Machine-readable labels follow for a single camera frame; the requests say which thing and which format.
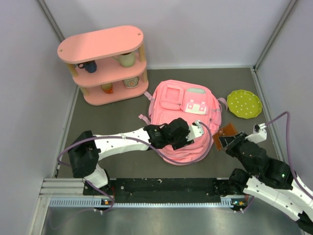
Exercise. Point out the patterned ceramic bowl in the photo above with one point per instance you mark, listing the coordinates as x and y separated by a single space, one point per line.
131 82

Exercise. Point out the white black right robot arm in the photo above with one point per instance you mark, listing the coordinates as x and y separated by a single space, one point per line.
268 179

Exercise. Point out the brown leather wallet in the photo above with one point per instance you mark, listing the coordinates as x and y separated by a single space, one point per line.
228 130

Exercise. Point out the grey slotted cable duct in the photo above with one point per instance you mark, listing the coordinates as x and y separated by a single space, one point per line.
88 202

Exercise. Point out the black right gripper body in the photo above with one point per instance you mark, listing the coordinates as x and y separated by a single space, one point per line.
234 151

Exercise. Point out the orange cup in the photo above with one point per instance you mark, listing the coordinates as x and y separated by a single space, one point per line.
107 88

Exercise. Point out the pale green mug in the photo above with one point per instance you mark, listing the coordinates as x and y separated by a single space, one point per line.
126 60

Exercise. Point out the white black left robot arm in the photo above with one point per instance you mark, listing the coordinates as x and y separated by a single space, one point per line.
89 149

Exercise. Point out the dark blue mug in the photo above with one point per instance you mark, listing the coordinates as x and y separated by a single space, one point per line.
89 66

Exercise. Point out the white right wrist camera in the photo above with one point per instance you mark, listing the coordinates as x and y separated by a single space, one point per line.
259 133

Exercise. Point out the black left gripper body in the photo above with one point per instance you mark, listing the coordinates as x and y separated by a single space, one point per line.
177 143

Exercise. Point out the green polka dot plate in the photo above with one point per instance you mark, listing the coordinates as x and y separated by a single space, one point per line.
244 104

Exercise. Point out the pink three-tier wooden shelf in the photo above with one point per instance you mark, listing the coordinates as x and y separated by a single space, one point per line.
101 46

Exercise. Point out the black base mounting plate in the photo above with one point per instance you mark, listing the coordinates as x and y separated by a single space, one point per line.
169 190

